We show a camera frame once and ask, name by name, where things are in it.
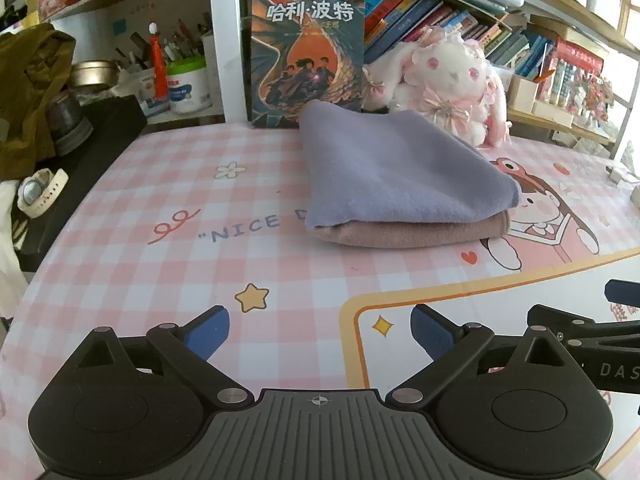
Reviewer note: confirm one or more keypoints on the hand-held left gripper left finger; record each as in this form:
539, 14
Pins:
210, 331

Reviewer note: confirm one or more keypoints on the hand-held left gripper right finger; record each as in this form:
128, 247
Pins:
431, 331

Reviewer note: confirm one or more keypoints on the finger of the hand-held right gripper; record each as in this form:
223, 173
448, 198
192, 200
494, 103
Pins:
565, 317
622, 291

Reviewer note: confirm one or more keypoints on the lavender cloth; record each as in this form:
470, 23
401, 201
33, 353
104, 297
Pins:
395, 170

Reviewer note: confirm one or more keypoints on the pink checkered table mat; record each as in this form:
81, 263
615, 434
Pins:
175, 260

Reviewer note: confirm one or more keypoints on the mauve folded cloth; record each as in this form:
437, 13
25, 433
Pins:
415, 235

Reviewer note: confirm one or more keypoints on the white charger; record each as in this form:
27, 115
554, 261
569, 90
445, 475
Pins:
620, 174

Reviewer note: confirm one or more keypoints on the white cloth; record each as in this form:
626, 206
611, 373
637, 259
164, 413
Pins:
10, 250

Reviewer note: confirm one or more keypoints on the white wrist watch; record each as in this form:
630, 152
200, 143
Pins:
42, 190

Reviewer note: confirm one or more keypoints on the beige cardboard box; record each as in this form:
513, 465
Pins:
522, 92

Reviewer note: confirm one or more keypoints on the black box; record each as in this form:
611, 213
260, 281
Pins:
110, 130

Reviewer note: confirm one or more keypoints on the red printed box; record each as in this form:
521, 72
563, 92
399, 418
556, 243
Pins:
575, 67

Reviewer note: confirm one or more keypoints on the white tub with green lid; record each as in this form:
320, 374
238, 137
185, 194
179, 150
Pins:
187, 87

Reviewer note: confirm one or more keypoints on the white pink plush bunny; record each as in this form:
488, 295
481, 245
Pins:
450, 80

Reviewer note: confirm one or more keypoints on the dark round jar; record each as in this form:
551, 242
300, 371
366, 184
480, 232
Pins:
67, 122

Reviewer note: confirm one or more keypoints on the red tassel ornament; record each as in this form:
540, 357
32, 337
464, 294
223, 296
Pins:
159, 70

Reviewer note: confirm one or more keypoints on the metal bowl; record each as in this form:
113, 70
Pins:
92, 74

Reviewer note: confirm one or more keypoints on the illustrated cover book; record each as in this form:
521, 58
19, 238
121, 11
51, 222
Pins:
307, 55

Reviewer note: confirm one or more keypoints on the olive brown jacket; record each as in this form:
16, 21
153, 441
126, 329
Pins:
30, 95

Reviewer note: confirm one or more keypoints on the row of books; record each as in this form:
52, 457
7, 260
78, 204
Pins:
425, 10

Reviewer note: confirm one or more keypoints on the white shelf post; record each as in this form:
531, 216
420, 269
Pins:
227, 40

